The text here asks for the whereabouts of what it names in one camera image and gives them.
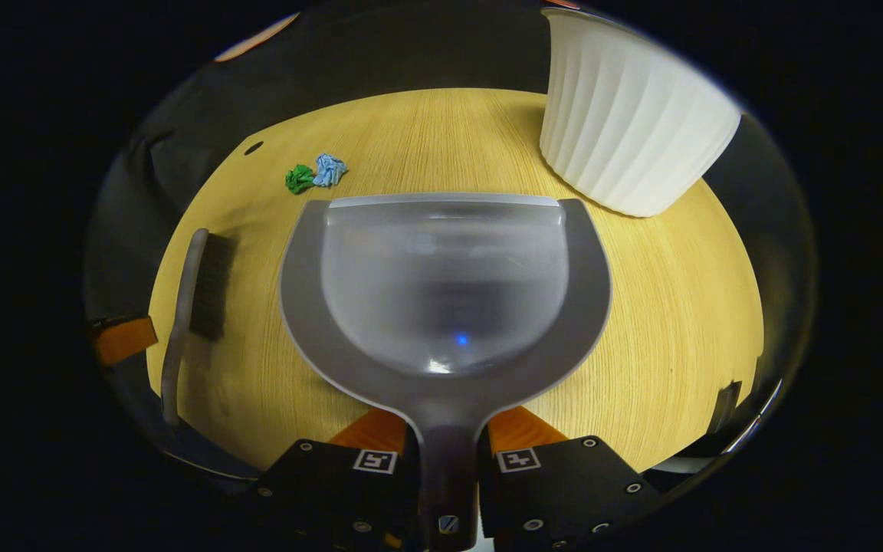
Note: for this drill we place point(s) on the black desk clamp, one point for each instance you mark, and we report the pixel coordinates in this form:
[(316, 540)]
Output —
[(725, 406)]

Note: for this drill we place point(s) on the wooden desktop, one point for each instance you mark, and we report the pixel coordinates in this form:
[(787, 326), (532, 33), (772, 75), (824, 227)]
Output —
[(664, 307)]

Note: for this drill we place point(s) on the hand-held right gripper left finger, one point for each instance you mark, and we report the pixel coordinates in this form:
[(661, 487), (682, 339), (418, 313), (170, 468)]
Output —
[(326, 491)]

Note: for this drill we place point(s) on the small grey broom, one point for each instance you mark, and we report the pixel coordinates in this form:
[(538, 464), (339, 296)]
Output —
[(211, 284)]

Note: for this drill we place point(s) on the green paper ball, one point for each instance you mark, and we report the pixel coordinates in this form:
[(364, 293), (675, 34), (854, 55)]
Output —
[(300, 179)]

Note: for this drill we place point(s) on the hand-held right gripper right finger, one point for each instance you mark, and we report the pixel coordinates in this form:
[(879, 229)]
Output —
[(564, 491)]

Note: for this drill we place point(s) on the blue paper ball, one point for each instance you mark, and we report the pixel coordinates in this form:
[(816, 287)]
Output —
[(329, 169)]

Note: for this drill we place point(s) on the white ribbed garbage bin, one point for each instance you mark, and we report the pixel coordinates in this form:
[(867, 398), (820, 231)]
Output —
[(625, 123)]

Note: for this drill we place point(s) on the grey dustpan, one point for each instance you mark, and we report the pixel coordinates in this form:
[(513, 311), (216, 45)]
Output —
[(445, 307)]

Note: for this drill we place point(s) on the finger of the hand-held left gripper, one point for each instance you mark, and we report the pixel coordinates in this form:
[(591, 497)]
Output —
[(126, 339)]

